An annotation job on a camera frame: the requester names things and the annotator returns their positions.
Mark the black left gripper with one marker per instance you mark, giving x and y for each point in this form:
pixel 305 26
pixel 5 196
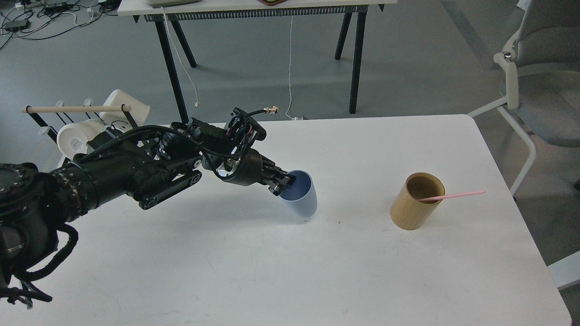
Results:
pixel 255 168

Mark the blue plastic cup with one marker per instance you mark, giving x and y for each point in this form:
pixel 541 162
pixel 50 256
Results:
pixel 300 196

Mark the pink chopstick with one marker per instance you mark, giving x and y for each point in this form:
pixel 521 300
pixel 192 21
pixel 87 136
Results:
pixel 443 197

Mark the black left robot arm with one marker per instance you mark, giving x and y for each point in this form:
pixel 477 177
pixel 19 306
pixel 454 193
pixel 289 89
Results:
pixel 148 163

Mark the white cup on rack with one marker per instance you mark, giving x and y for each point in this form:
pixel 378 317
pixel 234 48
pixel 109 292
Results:
pixel 72 139

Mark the wooden cylindrical holder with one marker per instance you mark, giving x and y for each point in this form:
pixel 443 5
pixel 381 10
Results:
pixel 408 211

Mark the white square container on rack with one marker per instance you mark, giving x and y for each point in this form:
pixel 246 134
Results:
pixel 118 98

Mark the background table with black legs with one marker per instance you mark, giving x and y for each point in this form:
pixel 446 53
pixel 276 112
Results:
pixel 304 55

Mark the grey office chair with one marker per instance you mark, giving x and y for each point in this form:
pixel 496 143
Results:
pixel 540 94

